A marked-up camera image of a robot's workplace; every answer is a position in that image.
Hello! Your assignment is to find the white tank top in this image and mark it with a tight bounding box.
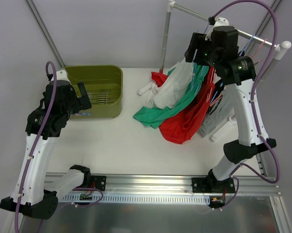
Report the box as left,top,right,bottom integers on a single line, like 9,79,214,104
145,59,194,109

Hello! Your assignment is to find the green tank top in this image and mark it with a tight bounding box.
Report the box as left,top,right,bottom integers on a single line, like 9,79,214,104
133,65,213,129

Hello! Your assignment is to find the red tank top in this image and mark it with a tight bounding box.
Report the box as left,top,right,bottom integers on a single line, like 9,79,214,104
159,67,215,144

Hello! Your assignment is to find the black tank top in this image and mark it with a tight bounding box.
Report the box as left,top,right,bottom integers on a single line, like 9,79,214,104
207,78,225,114

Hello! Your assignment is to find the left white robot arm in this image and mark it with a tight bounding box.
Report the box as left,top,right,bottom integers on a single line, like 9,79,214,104
0,69,91,219

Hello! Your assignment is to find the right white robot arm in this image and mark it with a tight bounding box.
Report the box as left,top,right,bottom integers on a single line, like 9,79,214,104
185,26,276,193

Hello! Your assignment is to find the blue hanger with black top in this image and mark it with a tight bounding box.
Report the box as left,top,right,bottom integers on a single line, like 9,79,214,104
210,35,254,104

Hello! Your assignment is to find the grey tank top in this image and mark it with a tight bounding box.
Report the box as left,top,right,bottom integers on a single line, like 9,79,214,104
197,89,233,138

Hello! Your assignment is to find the olive green plastic basket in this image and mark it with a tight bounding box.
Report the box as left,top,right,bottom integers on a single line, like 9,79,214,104
64,65,123,120

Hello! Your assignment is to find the silver white clothes rack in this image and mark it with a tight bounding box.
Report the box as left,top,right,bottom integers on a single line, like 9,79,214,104
137,0,292,142

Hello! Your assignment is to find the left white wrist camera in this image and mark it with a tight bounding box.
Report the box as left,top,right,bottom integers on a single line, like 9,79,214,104
56,69,71,86

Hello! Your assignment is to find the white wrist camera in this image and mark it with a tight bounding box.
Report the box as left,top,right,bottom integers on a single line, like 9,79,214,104
205,17,229,40
56,69,71,86

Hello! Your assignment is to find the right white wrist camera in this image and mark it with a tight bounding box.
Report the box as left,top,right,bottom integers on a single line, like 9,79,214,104
205,17,229,40

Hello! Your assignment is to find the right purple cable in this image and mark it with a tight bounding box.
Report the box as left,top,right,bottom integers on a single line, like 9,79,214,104
208,0,281,212

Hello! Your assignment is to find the white slotted cable duct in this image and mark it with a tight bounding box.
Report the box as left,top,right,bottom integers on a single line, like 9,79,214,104
60,193,210,205

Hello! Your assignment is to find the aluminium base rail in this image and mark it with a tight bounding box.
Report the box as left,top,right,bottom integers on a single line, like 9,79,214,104
42,172,282,196

